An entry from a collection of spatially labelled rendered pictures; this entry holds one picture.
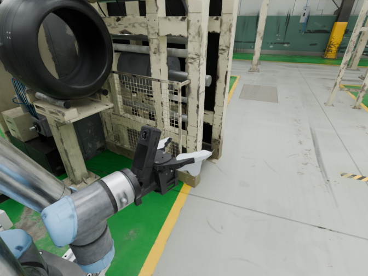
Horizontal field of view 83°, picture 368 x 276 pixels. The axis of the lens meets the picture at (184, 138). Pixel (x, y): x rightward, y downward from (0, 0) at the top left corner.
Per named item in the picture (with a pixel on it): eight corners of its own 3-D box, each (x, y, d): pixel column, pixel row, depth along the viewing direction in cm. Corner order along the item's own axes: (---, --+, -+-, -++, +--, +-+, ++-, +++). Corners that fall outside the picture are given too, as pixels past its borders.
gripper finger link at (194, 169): (212, 168, 53) (176, 174, 52) (211, 148, 51) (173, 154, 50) (215, 175, 50) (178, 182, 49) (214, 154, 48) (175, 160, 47)
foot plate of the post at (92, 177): (58, 183, 195) (57, 180, 193) (84, 168, 214) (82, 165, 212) (75, 195, 182) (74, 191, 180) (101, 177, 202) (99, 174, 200)
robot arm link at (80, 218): (49, 233, 40) (33, 201, 35) (103, 201, 47) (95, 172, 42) (63, 262, 35) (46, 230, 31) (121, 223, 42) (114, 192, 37)
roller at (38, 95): (42, 97, 143) (35, 99, 140) (40, 90, 140) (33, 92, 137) (72, 107, 127) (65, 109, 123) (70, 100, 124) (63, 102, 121)
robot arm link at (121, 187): (95, 173, 43) (114, 189, 37) (115, 164, 46) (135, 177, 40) (104, 201, 46) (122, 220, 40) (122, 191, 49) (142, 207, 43)
